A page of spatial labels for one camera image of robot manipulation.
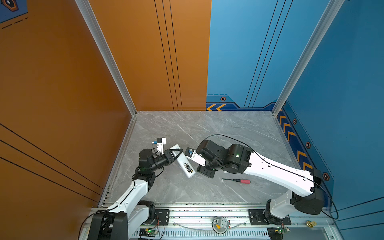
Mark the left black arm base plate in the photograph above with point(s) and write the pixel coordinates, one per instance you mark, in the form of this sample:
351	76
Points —
159	216

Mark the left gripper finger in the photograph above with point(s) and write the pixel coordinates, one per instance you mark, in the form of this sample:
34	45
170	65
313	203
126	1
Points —
176	151
179	158

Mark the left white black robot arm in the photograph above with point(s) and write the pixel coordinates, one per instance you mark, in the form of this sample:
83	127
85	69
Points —
124	217

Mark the brass knob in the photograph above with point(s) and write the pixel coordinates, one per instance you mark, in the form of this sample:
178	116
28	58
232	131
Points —
311	224

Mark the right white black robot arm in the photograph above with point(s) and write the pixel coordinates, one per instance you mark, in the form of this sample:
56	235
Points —
304	191

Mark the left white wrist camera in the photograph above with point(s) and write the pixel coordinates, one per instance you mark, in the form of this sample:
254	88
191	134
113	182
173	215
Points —
158	145

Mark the round grey power socket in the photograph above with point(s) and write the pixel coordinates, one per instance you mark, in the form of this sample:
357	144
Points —
220	225

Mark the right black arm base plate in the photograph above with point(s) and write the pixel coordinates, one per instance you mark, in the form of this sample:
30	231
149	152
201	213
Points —
256	216

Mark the right small circuit board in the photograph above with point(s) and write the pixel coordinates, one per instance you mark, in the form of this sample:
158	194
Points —
282	230

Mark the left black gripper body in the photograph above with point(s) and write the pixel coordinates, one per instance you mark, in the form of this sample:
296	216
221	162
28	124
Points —
168	160

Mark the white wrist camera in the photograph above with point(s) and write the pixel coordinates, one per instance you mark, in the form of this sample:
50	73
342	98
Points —
158	145
192	155

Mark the green circuit board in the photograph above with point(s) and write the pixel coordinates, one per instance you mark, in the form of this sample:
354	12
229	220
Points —
148	233

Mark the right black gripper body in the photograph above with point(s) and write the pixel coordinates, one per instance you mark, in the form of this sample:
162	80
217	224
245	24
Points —
205	170

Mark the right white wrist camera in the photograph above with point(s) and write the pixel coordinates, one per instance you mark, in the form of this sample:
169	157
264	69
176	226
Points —
192	155

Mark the red handled screwdriver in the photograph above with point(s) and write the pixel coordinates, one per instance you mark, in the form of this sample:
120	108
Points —
242	181

